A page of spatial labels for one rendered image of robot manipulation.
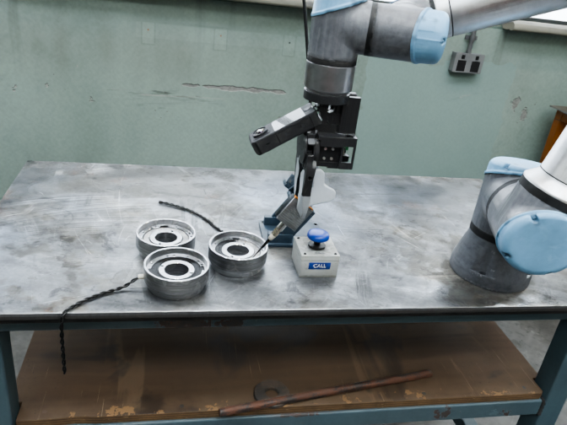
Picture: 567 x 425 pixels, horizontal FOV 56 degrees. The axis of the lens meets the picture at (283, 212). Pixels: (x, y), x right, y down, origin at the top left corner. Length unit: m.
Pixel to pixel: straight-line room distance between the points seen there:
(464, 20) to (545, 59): 2.11
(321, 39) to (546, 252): 0.46
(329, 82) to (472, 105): 2.12
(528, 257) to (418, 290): 0.21
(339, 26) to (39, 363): 0.83
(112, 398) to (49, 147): 1.73
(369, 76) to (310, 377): 1.77
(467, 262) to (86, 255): 0.69
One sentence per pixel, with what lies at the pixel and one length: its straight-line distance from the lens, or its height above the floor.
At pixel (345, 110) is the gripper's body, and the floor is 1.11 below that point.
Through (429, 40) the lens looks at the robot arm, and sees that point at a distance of 0.80.
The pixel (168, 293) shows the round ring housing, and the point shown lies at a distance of 0.86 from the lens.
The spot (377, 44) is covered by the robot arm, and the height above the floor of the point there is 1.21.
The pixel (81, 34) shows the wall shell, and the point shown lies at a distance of 2.48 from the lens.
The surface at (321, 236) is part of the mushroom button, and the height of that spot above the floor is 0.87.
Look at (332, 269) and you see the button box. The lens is 0.97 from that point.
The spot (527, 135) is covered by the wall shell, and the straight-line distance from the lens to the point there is 3.12.
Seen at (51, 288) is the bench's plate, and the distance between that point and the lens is 0.92.
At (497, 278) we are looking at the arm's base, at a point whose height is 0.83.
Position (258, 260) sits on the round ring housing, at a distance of 0.93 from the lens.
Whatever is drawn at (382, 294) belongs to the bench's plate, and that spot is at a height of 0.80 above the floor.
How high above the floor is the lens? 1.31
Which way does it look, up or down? 26 degrees down
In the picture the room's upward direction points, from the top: 7 degrees clockwise
